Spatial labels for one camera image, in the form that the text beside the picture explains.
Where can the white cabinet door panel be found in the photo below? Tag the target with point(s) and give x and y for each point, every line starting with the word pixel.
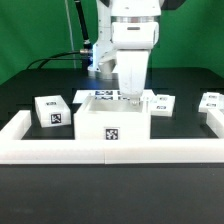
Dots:
pixel 162 105
pixel 211 100

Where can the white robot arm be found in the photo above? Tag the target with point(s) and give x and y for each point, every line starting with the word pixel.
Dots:
pixel 128 30

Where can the white cabinet top block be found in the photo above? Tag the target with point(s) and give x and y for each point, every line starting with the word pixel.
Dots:
pixel 52 111

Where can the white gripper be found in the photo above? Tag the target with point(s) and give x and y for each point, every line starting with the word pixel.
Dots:
pixel 132 69

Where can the white U-shaped obstacle fence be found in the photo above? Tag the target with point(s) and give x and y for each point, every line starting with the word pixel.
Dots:
pixel 14 149

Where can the white base marker plate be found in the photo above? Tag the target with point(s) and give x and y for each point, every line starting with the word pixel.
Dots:
pixel 81 95

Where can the white cabinet body box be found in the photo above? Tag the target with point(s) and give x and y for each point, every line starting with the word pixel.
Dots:
pixel 112 120

